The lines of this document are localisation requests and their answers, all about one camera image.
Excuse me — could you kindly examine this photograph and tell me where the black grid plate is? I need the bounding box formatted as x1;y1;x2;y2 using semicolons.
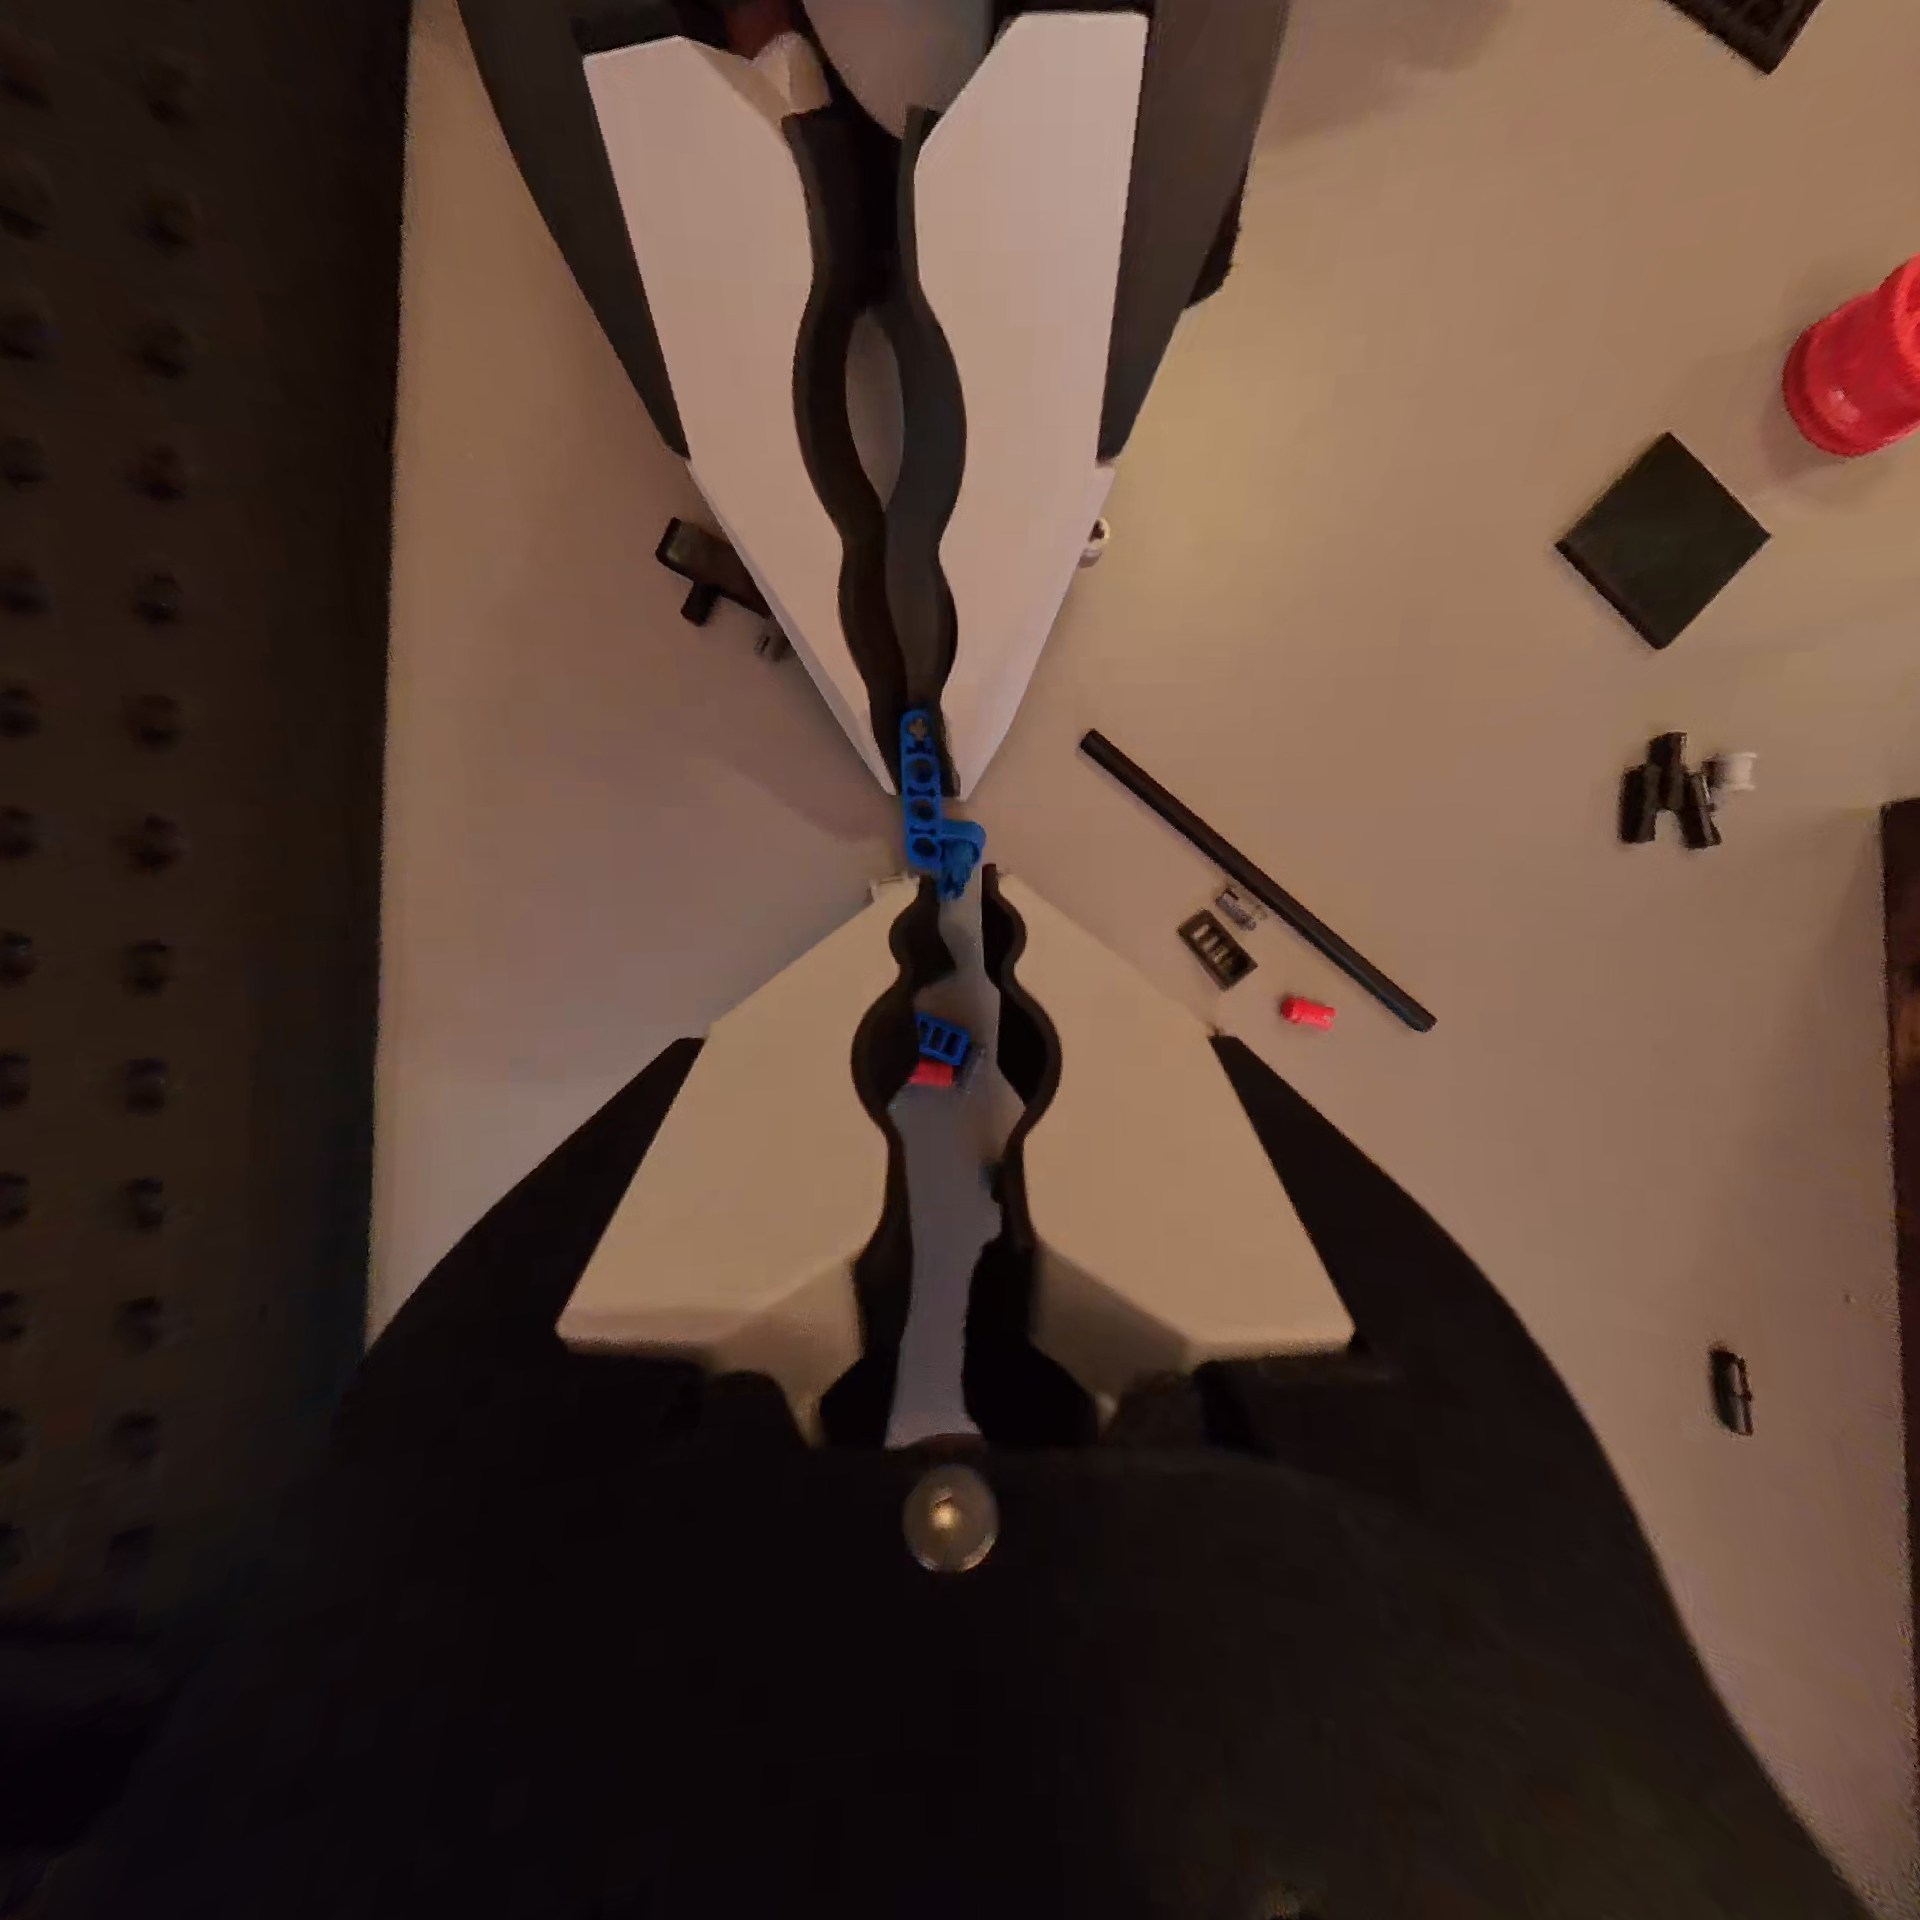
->
1663;0;1823;73

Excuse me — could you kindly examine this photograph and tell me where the red toy wheel hub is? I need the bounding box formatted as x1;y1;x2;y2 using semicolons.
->
1782;258;1920;458

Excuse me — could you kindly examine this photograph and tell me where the grey desk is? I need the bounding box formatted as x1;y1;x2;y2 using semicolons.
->
368;0;1920;1920

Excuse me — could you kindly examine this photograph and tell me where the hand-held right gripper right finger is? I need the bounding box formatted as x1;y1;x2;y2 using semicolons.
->
966;873;1359;1449

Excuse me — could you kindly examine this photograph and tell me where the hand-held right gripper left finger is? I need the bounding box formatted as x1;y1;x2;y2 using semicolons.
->
555;885;951;1449

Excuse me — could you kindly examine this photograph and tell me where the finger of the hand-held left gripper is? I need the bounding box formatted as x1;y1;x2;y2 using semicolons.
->
582;36;909;798
883;12;1152;805

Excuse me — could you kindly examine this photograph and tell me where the long black axle rod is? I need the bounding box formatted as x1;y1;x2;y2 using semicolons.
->
1079;729;1439;1033

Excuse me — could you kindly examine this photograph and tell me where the toy truck set box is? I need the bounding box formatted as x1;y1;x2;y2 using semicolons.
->
1878;798;1920;1442

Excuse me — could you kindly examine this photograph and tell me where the black dimpled mat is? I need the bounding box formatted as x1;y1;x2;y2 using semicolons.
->
0;0;414;1653

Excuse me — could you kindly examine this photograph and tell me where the blue angled holed beam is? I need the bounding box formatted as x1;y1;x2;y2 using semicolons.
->
895;708;992;903

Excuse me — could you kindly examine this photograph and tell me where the black square printed tile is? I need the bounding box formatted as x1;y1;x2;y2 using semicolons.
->
1554;432;1774;652

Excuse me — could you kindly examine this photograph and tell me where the dark grey holed beam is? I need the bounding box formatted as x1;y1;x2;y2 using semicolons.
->
655;516;774;624

